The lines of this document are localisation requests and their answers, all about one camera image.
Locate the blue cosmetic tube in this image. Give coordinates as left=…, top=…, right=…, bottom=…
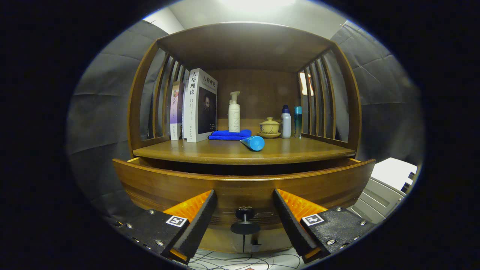
left=240, top=135, right=265, bottom=152

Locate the beige lidded teacup with saucer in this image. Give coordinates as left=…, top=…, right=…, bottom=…
left=258, top=117, right=281, bottom=139

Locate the white drawer unit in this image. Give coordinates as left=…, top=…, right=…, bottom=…
left=347, top=157, right=419, bottom=224

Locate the white pump bottle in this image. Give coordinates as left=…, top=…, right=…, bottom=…
left=228, top=91, right=241, bottom=133

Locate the white bottle with dark cap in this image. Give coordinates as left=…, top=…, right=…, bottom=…
left=281, top=105, right=292, bottom=139

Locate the black backdrop cloth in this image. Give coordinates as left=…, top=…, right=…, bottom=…
left=67, top=19, right=426, bottom=222

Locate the folded blue cloth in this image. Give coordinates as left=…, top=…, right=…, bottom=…
left=208, top=129, right=252, bottom=141

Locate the wooden cabinet door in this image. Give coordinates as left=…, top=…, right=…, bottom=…
left=244, top=225, right=297, bottom=252
left=199, top=227, right=245, bottom=254

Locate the wooden drawer with black knob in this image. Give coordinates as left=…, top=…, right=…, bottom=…
left=112, top=157, right=377, bottom=235

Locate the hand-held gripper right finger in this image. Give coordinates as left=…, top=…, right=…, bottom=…
left=273, top=189, right=375, bottom=264

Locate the wooden countertop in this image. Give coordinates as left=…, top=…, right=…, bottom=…
left=133, top=129, right=356, bottom=165

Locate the thick white book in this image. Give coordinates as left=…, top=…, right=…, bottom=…
left=183, top=68, right=218, bottom=143

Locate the wooden cabinet with slatted sides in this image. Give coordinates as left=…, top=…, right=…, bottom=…
left=127, top=22, right=362, bottom=255

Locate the teal slim bottle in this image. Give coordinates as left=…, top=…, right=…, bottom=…
left=294, top=106, right=303, bottom=138

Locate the thin purple book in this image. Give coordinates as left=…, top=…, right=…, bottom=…
left=170, top=81, right=185, bottom=141

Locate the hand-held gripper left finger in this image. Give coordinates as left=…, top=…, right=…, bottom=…
left=112, top=189, right=218, bottom=266

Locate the ceiling light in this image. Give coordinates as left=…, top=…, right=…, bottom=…
left=217, top=0, right=297, bottom=10

